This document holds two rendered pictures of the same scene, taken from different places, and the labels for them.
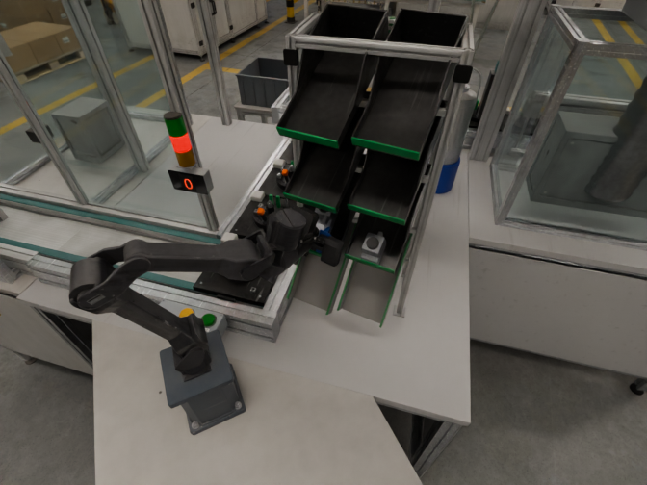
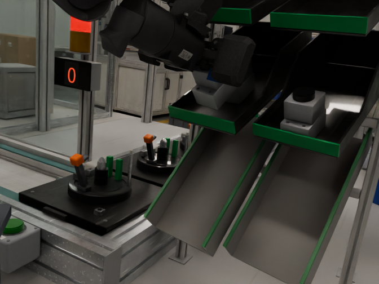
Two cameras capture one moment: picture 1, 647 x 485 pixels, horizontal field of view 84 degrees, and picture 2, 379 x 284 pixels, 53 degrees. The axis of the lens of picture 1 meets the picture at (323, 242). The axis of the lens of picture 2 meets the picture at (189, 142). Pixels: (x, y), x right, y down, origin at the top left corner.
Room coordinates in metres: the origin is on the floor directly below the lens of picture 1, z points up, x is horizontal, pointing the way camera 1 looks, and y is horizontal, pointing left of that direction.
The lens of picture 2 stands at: (0.05, -0.07, 1.32)
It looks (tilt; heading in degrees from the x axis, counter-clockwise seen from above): 15 degrees down; 11
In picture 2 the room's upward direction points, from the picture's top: 7 degrees clockwise
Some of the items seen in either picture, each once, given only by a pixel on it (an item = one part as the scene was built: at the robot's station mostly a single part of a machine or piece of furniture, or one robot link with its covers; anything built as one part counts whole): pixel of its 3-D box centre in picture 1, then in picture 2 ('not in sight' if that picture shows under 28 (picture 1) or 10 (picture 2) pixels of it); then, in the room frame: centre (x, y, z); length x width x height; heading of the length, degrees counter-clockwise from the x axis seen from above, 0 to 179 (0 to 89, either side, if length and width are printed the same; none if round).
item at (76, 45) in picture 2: (185, 156); (80, 41); (0.94, 0.42, 1.28); 0.05 x 0.05 x 0.05
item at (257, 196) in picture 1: (271, 208); (162, 151); (1.03, 0.20, 1.01); 0.24 x 0.24 x 0.13; 74
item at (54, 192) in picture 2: (244, 268); (100, 195); (0.78, 0.26, 0.96); 0.24 x 0.24 x 0.02; 74
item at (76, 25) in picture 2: (180, 140); (80, 21); (0.94, 0.42, 1.33); 0.05 x 0.05 x 0.05
